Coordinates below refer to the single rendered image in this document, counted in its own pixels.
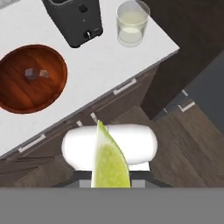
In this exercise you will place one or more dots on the dark grey toaster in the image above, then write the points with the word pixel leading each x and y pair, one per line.
pixel 73 20

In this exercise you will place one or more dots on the green-yellow lemon wedge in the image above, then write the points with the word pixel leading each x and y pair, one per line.
pixel 110 163

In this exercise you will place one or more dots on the ice cube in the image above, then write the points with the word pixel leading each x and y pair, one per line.
pixel 43 73
pixel 30 73

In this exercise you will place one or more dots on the brown wooden bowl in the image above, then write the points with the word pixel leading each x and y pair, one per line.
pixel 32 87

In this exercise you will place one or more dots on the glass of lemonade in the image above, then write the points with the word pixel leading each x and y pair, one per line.
pixel 131 27

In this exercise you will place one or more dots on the white rounded object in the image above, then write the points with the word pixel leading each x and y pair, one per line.
pixel 78 145

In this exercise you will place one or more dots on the tall dark brown cabinet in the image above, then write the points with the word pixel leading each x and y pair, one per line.
pixel 180 35

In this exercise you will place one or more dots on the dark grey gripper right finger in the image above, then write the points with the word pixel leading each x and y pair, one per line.
pixel 140 175

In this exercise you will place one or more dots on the dark grey appliance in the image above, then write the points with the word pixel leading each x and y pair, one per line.
pixel 208 87

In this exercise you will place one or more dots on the dark brown drawer front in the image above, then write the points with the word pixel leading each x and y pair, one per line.
pixel 131 94
pixel 55 135

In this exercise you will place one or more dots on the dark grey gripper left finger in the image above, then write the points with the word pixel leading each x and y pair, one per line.
pixel 82 176

